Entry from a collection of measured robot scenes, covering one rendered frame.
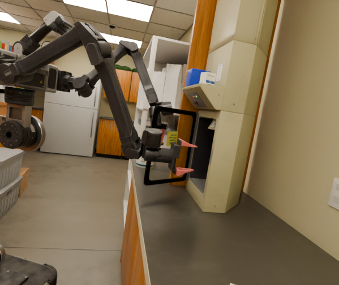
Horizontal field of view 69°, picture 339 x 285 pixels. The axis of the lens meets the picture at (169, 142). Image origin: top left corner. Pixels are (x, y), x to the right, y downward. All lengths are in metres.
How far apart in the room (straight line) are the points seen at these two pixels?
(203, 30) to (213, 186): 0.86
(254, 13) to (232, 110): 0.42
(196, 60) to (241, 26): 0.39
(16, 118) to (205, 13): 1.15
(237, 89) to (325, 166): 0.49
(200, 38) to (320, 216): 1.06
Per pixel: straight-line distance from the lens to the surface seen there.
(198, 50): 1.49
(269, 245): 1.06
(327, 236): 1.22
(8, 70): 1.13
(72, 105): 6.01
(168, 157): 0.94
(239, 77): 1.15
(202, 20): 1.53
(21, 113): 1.48
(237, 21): 1.18
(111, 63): 0.93
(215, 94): 1.10
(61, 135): 6.11
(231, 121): 1.13
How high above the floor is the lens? 1.38
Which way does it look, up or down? 7 degrees down
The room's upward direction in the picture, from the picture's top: 9 degrees clockwise
